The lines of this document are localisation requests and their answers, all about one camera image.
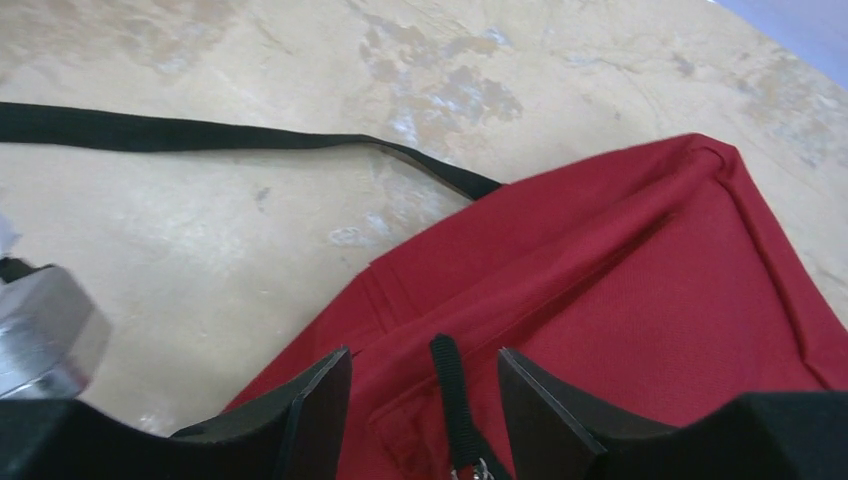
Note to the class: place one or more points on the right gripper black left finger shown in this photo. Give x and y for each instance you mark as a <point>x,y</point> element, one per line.
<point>292,432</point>

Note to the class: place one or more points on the red backpack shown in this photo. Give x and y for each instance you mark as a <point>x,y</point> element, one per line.
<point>655,278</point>

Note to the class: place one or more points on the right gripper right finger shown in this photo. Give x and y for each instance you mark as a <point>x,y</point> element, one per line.
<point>558,431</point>

